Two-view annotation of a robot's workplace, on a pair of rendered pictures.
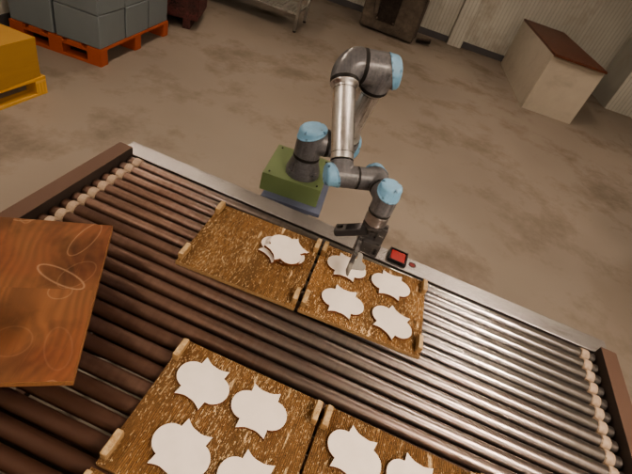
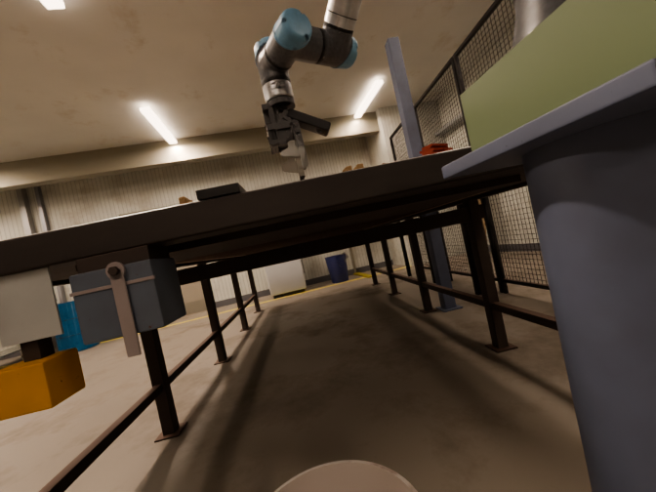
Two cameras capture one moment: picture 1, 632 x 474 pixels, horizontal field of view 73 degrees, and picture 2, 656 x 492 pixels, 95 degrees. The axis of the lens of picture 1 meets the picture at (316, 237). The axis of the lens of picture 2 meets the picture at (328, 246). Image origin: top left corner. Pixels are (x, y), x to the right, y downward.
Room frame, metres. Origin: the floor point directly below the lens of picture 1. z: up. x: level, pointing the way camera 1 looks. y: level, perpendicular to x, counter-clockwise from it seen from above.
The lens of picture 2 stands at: (1.93, -0.26, 0.79)
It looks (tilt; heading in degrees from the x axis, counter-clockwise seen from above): 1 degrees down; 170
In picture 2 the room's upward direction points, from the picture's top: 12 degrees counter-clockwise
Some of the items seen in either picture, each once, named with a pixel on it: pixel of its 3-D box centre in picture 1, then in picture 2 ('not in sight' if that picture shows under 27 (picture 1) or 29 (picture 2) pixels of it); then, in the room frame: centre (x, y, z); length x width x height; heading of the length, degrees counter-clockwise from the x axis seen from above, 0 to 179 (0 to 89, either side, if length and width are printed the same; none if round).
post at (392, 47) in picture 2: not in sight; (420, 175); (-0.52, 1.12, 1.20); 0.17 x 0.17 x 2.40; 84
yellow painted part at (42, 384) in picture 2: not in sight; (30, 339); (1.30, -0.71, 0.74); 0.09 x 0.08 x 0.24; 84
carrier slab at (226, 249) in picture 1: (254, 252); not in sight; (1.08, 0.18, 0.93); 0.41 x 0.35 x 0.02; 87
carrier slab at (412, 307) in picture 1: (366, 295); not in sight; (1.06, -0.24, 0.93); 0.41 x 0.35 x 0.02; 88
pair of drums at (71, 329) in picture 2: not in sight; (90, 319); (-3.70, -3.43, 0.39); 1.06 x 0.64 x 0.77; 1
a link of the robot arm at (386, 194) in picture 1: (386, 197); (272, 65); (1.15, -0.16, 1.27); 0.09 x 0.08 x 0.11; 21
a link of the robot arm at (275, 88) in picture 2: (376, 216); (278, 95); (1.15, -0.16, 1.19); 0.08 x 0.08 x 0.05
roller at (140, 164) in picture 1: (350, 255); not in sight; (1.27, -0.15, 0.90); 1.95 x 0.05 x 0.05; 84
